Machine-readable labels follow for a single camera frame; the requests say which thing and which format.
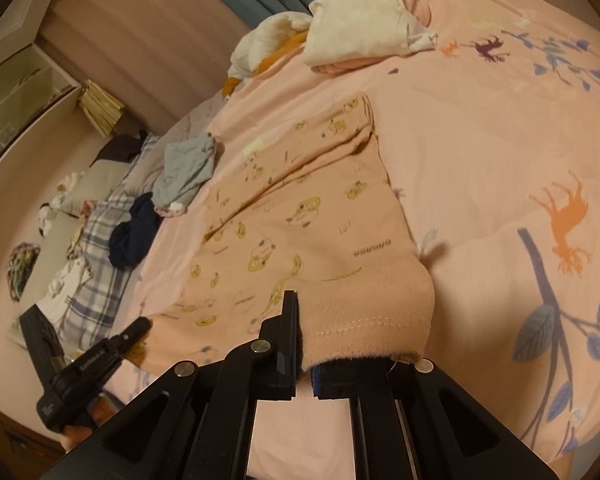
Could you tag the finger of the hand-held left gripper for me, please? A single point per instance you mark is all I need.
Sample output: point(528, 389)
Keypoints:
point(137, 332)
point(40, 335)

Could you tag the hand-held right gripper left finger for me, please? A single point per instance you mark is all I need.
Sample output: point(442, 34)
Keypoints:
point(280, 360)

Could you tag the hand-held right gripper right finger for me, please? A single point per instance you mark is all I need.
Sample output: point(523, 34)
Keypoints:
point(340, 377)

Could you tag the orange printed baby shirt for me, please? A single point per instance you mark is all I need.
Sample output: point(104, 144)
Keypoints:
point(330, 200)

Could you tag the white folded clothes stack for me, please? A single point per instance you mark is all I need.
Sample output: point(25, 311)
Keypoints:
point(350, 20)

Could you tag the person's left hand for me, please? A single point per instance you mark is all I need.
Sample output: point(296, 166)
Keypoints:
point(102, 407)

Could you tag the white printed cloth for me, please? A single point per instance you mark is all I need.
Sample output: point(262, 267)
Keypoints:
point(62, 287)

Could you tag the plaid pillow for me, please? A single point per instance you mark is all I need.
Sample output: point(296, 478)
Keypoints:
point(95, 280)

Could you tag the beige patterned small cloth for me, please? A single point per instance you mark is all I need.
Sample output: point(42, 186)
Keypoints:
point(77, 245)

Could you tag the navy crumpled garment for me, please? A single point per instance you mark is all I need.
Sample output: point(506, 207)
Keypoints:
point(135, 235)

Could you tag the black and white plush toy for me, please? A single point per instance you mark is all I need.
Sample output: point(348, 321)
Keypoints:
point(46, 215)

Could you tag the beige plush toy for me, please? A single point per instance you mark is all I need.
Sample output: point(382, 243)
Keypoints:
point(67, 187)

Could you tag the beige pillow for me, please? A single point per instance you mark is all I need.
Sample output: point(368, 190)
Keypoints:
point(100, 185)

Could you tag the grey crumpled garment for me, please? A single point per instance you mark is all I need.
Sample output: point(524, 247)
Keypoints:
point(187, 170)

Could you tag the dark brown pillow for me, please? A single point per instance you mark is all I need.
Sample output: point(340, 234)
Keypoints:
point(120, 147)

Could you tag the hanging yellow tassel bundle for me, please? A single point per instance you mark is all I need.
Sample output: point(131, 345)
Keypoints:
point(100, 107)

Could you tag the pink printed blanket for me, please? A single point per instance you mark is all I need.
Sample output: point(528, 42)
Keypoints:
point(480, 160)

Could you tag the pink curtain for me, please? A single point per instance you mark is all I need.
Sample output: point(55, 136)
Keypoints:
point(145, 45)

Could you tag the white duck plush toy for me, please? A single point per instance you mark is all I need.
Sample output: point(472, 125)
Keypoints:
point(270, 40)

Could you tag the white wall shelf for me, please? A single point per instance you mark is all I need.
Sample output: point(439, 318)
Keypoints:
point(20, 90)

